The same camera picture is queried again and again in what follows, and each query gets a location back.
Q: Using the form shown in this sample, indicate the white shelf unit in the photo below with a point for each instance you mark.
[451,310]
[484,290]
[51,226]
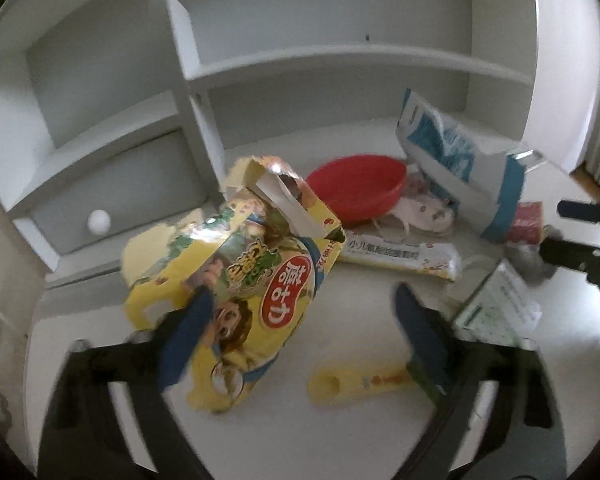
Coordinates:
[330,60]

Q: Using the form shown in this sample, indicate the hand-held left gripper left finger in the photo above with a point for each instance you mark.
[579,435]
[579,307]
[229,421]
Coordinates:
[189,332]

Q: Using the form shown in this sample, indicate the yellow snack bag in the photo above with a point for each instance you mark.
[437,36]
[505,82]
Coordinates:
[260,270]

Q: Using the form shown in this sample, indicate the white paper leaflet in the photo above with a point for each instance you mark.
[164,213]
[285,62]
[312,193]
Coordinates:
[500,305]

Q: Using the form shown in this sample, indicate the small red packet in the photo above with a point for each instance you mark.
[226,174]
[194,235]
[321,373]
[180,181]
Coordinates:
[527,220]

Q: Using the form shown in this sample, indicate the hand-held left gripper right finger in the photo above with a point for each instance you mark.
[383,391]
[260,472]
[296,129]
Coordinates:
[420,325]

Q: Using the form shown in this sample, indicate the crumpled grey wrapper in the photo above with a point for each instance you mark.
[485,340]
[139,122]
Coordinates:
[527,260]

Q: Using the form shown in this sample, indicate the blue and white foil bag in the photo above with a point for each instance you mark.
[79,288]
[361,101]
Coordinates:
[445,145]

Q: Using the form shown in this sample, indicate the red plastic bowl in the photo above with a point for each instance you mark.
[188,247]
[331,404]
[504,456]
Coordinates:
[360,185]

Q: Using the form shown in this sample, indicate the long white medicine box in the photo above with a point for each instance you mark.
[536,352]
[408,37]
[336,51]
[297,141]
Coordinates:
[395,255]

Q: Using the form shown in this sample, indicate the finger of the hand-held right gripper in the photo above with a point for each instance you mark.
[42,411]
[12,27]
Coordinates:
[575,255]
[585,210]

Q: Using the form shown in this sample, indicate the white drawer with round knob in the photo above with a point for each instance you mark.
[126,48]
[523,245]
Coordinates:
[130,185]

